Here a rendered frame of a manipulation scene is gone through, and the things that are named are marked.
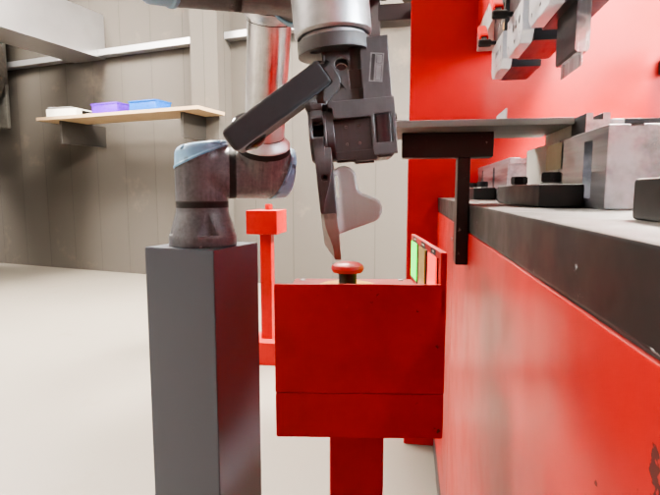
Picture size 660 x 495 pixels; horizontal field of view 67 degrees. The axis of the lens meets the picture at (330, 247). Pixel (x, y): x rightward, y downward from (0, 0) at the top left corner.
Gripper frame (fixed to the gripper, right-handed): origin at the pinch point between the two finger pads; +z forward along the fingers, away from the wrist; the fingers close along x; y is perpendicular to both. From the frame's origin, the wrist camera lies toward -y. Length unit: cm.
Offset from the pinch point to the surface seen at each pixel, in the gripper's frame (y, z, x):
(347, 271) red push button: 1.5, 3.9, 7.9
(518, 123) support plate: 27.7, -13.1, 23.4
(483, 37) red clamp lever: 40, -40, 78
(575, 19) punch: 38, -28, 27
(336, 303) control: 0.3, 4.8, -4.9
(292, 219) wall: -48, 16, 416
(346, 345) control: 0.9, 8.8, -4.9
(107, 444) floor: -89, 76, 116
